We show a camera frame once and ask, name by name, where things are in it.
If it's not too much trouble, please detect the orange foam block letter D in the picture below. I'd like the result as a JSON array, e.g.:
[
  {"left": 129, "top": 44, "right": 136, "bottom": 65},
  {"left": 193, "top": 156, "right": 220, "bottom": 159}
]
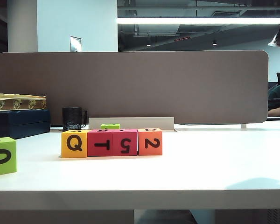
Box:
[{"left": 137, "top": 127, "right": 163, "bottom": 156}]

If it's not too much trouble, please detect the pink foam block letter C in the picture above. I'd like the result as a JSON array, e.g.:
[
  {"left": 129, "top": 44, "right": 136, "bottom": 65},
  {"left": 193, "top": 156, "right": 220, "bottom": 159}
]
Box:
[{"left": 112, "top": 128, "right": 139, "bottom": 156}]

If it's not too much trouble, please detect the pink foam block letter B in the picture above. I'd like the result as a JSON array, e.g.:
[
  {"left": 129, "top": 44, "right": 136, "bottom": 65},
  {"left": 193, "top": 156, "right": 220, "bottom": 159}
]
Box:
[{"left": 87, "top": 129, "right": 114, "bottom": 157}]

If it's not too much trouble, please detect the yellow foam letter block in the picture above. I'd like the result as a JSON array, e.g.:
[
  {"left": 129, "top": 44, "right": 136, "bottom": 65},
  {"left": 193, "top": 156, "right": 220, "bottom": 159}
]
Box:
[{"left": 61, "top": 130, "right": 88, "bottom": 159}]

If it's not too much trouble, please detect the person in dark clothing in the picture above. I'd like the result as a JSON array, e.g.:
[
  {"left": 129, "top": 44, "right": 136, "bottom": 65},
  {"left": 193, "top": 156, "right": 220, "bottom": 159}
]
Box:
[{"left": 267, "top": 70, "right": 280, "bottom": 123}]

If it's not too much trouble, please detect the brown desk partition panel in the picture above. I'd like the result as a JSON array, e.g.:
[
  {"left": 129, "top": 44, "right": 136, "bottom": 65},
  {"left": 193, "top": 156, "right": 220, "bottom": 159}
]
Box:
[{"left": 0, "top": 50, "right": 270, "bottom": 128}]

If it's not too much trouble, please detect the green foam block umbrella print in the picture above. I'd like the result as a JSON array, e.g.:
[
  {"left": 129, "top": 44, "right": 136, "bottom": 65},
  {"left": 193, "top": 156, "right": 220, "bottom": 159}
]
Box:
[{"left": 100, "top": 123, "right": 121, "bottom": 130}]

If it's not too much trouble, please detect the black mug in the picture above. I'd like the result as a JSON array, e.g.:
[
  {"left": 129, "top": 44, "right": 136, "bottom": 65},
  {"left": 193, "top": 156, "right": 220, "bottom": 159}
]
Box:
[{"left": 62, "top": 106, "right": 88, "bottom": 132}]

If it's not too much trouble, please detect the yellow patterned box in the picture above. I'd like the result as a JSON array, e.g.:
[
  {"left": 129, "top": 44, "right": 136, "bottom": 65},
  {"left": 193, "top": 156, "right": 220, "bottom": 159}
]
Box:
[{"left": 0, "top": 92, "right": 47, "bottom": 111}]

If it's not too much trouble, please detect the navy blue box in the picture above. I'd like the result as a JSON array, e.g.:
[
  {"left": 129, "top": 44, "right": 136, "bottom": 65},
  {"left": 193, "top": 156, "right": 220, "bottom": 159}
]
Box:
[{"left": 0, "top": 108, "right": 51, "bottom": 140}]

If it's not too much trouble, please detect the green foam block zero print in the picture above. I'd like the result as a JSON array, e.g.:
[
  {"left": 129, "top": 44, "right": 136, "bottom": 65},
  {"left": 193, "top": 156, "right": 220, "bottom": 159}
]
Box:
[{"left": 0, "top": 137, "right": 17, "bottom": 177}]

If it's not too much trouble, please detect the beige cable tray cover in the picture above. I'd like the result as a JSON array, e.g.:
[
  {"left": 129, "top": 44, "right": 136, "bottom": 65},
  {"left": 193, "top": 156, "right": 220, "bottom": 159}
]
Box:
[{"left": 88, "top": 116, "right": 175, "bottom": 131}]

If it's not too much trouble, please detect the silver wall plate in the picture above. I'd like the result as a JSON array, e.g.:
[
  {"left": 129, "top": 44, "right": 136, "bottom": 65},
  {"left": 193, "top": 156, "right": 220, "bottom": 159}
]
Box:
[{"left": 69, "top": 35, "right": 82, "bottom": 52}]

